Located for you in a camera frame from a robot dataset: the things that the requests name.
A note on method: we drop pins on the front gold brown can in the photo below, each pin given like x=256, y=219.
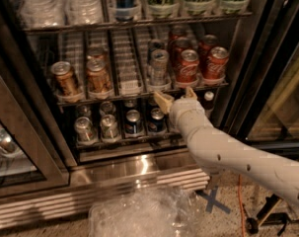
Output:
x=99, y=80

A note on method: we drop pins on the right clear water bottle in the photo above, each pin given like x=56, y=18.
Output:
x=84, y=12

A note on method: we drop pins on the front right pepsi can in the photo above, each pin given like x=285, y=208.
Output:
x=156, y=120

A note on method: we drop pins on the rear left silver can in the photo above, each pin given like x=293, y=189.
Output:
x=83, y=111

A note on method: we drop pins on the blue tape cross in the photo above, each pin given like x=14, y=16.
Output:
x=211, y=200

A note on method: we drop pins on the gold brown can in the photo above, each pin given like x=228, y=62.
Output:
x=66, y=78
x=97, y=52
x=99, y=80

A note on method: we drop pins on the steel glass fridge door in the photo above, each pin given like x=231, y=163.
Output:
x=29, y=161

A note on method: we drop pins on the silver blue can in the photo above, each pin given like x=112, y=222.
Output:
x=154, y=44
x=158, y=63

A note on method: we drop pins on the clear plastic bin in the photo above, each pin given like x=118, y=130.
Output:
x=158, y=212

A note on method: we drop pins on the left gold brown can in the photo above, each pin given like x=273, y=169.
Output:
x=66, y=78

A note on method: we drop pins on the red coke can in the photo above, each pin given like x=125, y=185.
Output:
x=215, y=64
x=177, y=32
x=177, y=47
x=187, y=64
x=204, y=46

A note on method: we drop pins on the front left silver can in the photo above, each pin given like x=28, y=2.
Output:
x=84, y=129

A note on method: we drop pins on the red bull can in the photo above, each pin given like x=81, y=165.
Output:
x=123, y=9

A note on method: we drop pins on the rear silver blue can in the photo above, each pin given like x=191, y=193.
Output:
x=154, y=44

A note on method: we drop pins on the rear gold brown can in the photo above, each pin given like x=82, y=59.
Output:
x=97, y=52

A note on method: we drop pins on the right dark drink bottle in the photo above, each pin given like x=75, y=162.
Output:
x=208, y=103

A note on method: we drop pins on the front silver blue can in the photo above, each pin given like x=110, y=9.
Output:
x=158, y=63

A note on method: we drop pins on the front left pepsi can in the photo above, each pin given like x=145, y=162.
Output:
x=133, y=122

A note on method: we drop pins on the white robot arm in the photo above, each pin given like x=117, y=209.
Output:
x=214, y=150

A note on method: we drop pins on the yellow black wheeled stand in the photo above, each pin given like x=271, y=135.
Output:
x=268, y=217

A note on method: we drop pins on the pepsi can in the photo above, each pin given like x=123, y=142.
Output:
x=133, y=122
x=156, y=120

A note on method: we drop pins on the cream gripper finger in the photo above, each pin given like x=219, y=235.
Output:
x=190, y=93
x=164, y=101

